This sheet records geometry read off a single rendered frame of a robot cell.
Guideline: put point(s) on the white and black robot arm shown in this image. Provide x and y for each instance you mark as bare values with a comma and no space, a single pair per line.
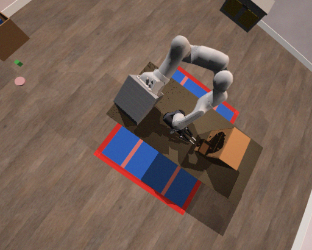
211,59

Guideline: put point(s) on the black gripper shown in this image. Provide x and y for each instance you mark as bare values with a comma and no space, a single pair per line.
183,132

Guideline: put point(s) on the brown wooden chest of drawers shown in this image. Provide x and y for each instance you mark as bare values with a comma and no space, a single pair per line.
233,151

